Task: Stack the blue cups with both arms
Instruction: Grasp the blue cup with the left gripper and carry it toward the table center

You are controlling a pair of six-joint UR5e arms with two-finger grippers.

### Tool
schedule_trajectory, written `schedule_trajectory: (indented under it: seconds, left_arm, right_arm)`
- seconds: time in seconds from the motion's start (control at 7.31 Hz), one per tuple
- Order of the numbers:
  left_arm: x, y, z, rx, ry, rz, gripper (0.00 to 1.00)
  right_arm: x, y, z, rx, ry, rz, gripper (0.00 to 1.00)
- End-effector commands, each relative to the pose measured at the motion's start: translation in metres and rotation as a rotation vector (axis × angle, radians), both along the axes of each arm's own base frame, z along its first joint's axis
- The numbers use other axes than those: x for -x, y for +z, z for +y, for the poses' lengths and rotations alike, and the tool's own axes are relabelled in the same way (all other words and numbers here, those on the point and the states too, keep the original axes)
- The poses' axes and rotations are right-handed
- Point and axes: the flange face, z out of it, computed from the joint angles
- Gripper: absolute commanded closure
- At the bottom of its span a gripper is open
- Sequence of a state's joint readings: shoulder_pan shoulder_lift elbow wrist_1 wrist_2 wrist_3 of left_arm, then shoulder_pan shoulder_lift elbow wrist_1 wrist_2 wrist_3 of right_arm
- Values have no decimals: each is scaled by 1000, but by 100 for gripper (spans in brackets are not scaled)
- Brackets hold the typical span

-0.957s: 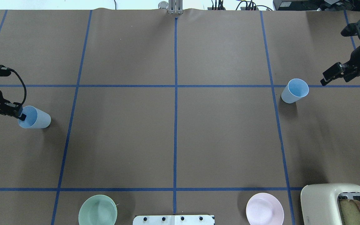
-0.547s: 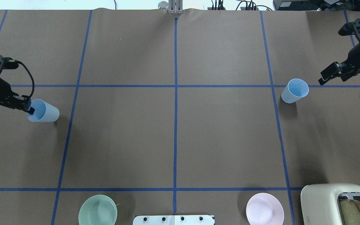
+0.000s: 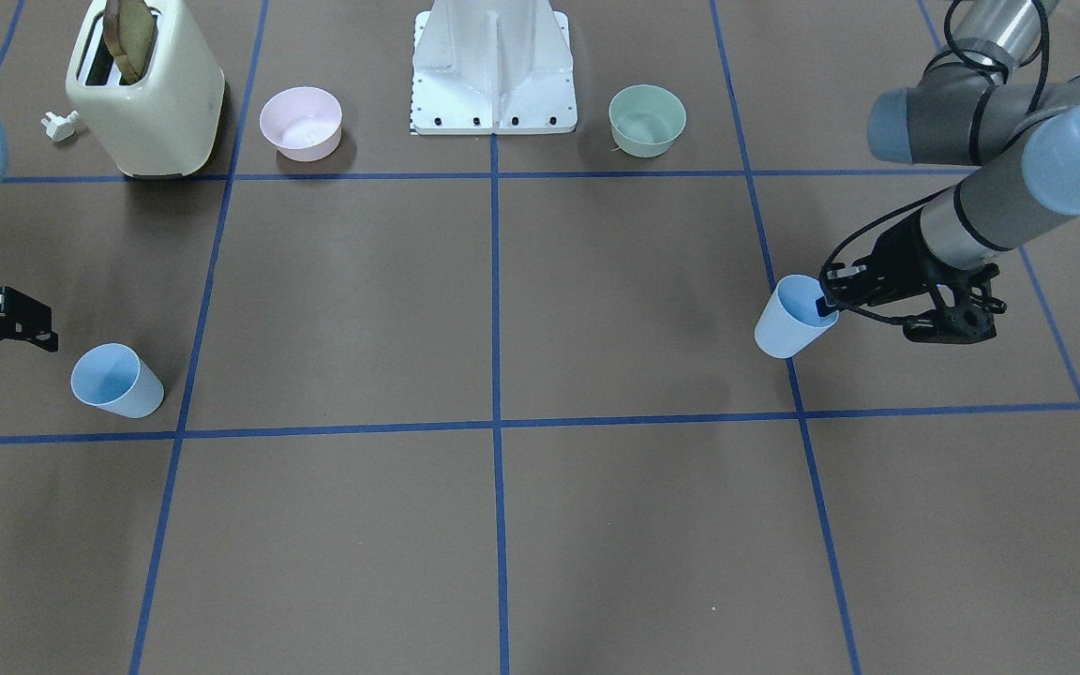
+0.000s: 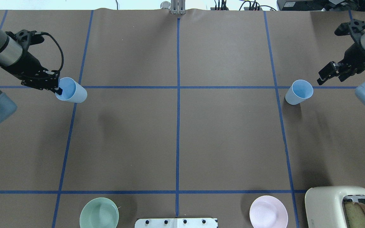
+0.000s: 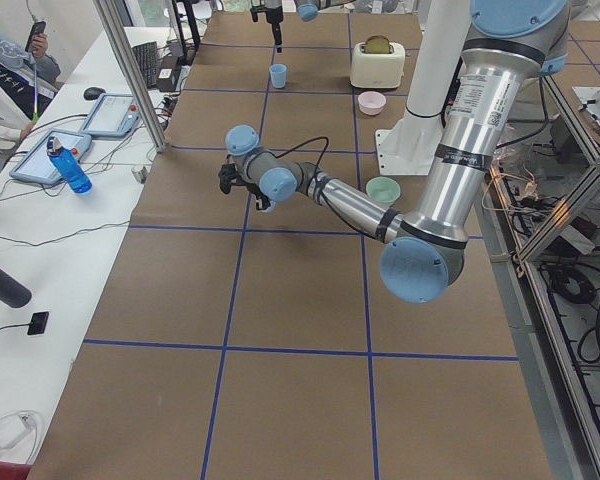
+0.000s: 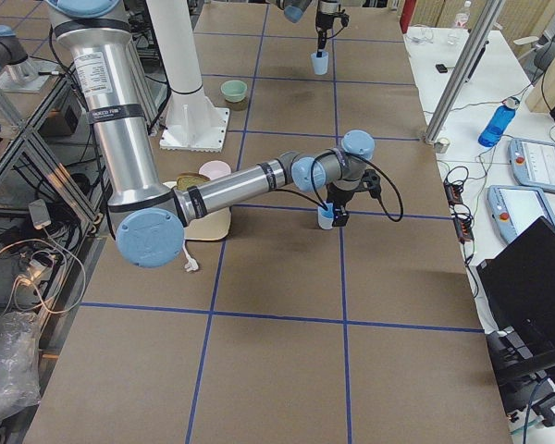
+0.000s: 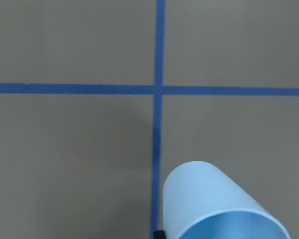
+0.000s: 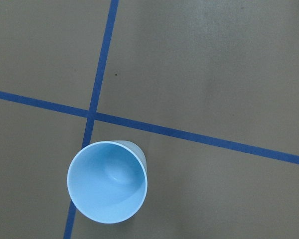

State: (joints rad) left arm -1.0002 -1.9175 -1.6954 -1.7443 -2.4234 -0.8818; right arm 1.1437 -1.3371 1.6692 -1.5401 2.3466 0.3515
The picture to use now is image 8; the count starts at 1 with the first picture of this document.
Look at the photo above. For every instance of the light blue plastic cup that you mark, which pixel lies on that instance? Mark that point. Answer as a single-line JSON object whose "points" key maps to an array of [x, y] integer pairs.
{"points": [[107, 181]]}

